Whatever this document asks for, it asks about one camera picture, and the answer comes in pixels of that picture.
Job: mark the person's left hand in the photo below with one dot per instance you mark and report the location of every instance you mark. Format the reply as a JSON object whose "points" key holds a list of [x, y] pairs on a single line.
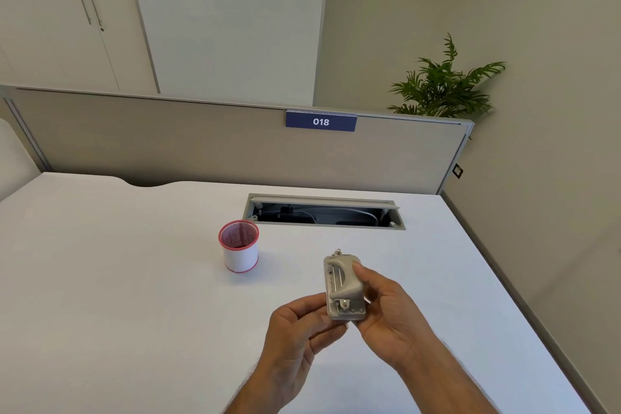
{"points": [[286, 336]]}

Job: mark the person's right hand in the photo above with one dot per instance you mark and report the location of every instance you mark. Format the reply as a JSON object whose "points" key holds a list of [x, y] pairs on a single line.
{"points": [[393, 321]]}

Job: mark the person's left thumb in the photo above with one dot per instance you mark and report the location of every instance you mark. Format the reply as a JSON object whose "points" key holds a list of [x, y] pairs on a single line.
{"points": [[305, 306]]}

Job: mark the person's left middle finger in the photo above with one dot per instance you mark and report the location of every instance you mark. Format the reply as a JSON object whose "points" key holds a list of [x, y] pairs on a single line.
{"points": [[324, 338]]}

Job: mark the person's right thumb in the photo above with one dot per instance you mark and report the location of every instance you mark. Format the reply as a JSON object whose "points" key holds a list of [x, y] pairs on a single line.
{"points": [[367, 278]]}

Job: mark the grey metal hole punch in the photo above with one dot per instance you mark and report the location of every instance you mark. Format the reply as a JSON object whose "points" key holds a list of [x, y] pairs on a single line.
{"points": [[343, 290]]}

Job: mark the person's left forearm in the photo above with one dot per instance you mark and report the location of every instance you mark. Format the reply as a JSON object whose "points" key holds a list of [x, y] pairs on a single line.
{"points": [[262, 394]]}

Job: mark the person's right forearm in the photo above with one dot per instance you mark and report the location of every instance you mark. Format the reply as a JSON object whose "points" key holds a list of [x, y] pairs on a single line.
{"points": [[451, 384]]}

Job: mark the red and white mesh cup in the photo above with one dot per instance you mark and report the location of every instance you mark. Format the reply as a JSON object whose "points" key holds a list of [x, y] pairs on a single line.
{"points": [[240, 253]]}

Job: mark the black plug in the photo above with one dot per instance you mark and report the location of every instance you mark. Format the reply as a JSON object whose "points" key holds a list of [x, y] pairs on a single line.
{"points": [[286, 211]]}

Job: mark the blue label sign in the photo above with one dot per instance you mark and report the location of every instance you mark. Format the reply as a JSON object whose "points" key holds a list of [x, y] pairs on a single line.
{"points": [[320, 121]]}

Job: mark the beige desk divider panel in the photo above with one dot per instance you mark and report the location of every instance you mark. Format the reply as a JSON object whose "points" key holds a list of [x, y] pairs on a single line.
{"points": [[194, 147]]}

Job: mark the green potted plant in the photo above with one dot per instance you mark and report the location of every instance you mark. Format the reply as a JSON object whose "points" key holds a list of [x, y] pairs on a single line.
{"points": [[444, 86]]}

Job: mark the frosted glass whiteboard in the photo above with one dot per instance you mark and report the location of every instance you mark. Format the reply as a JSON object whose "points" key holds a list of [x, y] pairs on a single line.
{"points": [[228, 20]]}

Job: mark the beige cabinet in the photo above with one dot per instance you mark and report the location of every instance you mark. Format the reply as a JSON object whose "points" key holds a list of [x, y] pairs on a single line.
{"points": [[53, 30]]}

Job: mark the small black wall socket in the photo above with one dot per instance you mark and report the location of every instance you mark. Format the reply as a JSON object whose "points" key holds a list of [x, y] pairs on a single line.
{"points": [[458, 170]]}

